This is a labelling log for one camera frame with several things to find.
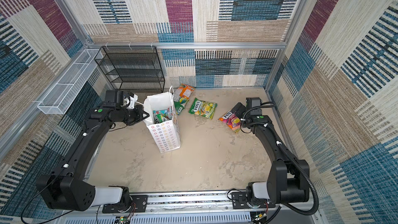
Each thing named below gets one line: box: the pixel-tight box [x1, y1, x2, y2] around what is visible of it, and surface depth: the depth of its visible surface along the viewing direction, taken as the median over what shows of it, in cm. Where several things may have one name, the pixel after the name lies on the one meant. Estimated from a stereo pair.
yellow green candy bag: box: [188, 97, 218, 120], surface depth 108 cm
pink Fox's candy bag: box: [218, 111, 241, 134], surface depth 101 cm
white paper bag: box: [143, 85, 181, 154], surface depth 81 cm
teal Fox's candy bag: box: [152, 106, 174, 122], surface depth 93 cm
